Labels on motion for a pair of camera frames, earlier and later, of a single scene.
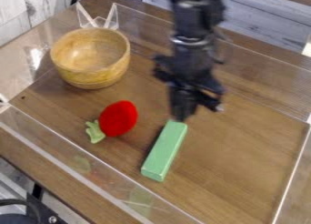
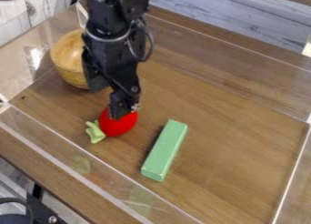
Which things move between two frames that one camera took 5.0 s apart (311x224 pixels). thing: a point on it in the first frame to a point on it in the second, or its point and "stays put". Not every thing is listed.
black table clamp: (47, 215) stays put
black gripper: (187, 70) to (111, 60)
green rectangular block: (162, 151) stays put
